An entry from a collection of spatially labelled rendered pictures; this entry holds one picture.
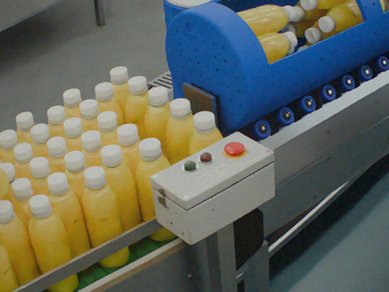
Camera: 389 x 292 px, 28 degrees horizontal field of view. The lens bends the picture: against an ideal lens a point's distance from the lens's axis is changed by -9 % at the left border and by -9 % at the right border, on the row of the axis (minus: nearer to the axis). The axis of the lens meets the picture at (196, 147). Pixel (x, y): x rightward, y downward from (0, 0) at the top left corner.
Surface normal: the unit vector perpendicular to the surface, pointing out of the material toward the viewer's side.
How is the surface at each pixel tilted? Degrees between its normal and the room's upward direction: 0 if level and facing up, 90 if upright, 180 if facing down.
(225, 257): 90
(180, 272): 90
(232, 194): 90
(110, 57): 0
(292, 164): 70
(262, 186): 90
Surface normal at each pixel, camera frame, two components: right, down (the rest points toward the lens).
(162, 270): 0.62, 0.37
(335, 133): 0.56, 0.07
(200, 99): -0.77, 0.40
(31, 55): -0.09, -0.83
